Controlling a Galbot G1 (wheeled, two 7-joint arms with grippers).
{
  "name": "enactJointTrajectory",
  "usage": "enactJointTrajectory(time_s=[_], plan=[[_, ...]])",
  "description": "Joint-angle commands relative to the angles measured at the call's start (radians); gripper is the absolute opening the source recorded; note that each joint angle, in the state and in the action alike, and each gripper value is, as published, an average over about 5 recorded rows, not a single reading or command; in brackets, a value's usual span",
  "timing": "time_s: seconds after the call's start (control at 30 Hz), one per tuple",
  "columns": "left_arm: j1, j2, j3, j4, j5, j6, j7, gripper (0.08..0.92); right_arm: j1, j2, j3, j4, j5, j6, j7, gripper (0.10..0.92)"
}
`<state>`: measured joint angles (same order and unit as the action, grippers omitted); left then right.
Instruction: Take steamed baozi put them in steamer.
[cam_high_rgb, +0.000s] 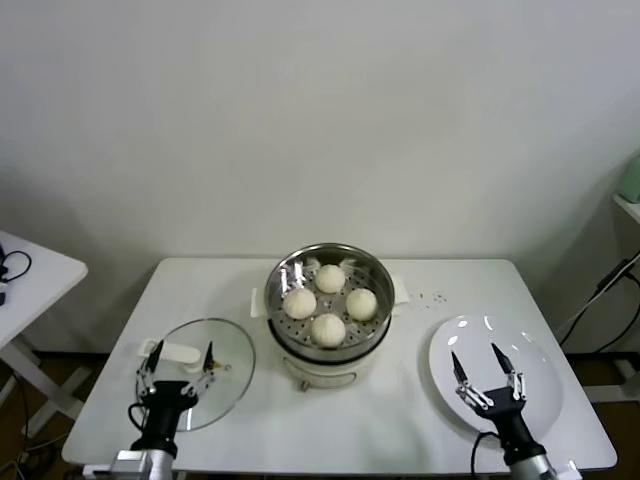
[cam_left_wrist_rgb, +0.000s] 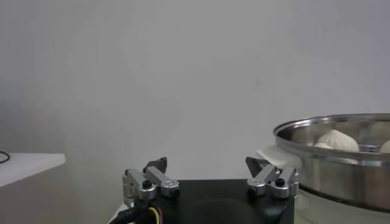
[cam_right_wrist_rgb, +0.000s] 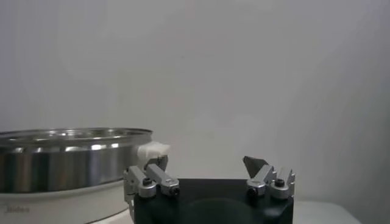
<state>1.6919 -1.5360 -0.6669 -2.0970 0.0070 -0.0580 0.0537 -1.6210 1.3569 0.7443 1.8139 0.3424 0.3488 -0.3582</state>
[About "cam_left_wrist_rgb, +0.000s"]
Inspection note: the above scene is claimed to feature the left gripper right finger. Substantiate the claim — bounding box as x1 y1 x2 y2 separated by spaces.
245 156 300 202

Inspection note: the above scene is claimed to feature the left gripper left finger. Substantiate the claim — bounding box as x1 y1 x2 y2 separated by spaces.
122 156 180 208

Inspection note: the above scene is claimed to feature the stainless steel steamer basket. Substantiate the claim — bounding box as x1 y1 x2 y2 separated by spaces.
257 113 390 214

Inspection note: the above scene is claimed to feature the white electric cooker base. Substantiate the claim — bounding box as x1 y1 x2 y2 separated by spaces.
294 187 390 224

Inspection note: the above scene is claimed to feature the white side table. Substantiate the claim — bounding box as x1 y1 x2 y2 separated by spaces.
0 152 66 188

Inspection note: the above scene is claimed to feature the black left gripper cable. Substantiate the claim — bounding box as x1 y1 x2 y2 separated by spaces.
108 208 137 224

